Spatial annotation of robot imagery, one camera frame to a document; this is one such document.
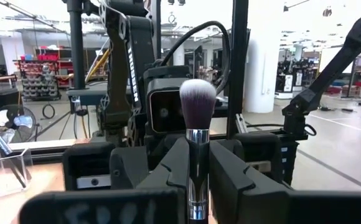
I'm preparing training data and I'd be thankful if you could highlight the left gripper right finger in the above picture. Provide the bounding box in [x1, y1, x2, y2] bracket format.
[209, 140, 291, 224]

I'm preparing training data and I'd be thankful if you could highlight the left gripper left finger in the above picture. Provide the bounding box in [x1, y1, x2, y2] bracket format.
[136, 137, 190, 224]

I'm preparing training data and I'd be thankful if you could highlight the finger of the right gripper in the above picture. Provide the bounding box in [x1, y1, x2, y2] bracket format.
[210, 139, 238, 161]
[110, 146, 152, 190]

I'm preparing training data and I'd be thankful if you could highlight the large white-tipped makeup brush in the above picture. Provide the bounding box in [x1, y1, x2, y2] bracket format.
[179, 78, 218, 224]

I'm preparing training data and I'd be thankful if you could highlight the clear acrylic container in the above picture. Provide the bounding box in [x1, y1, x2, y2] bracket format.
[0, 147, 34, 200]

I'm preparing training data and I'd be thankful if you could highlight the wide white column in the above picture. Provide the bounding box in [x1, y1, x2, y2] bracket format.
[244, 29, 281, 113]

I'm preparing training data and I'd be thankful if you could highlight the black floor fan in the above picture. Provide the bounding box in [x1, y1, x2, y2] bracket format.
[0, 104, 39, 144]

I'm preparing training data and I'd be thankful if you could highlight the white black machine station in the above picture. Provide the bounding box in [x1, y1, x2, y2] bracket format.
[275, 60, 312, 100]

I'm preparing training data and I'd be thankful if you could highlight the red bin storage rack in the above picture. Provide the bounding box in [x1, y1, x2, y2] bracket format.
[14, 45, 75, 101]

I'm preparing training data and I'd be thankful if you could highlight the grey cart with black pole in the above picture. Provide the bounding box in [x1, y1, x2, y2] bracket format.
[65, 0, 110, 106]

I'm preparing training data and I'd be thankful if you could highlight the narrow white column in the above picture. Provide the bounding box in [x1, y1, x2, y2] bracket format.
[1, 37, 26, 75]

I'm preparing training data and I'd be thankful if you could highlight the whiteboard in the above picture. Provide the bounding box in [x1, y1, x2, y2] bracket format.
[319, 46, 355, 75]

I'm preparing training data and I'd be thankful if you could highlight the yellow cable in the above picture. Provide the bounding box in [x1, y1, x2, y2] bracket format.
[80, 115, 87, 139]

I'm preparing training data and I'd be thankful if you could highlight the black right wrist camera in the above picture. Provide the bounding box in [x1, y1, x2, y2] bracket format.
[145, 77, 200, 135]

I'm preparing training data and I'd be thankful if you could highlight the black hose coil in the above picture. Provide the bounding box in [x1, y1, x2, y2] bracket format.
[41, 102, 56, 120]

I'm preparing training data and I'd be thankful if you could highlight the black aluminium table frame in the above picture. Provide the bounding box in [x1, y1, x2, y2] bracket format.
[30, 0, 250, 164]

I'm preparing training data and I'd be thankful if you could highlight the yellow hose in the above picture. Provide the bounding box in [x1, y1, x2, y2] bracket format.
[85, 48, 110, 83]

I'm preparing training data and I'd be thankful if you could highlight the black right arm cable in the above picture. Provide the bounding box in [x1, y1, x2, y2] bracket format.
[160, 20, 231, 94]

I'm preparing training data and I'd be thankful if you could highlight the black diagonal frame strut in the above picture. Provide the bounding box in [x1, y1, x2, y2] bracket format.
[281, 14, 361, 141]

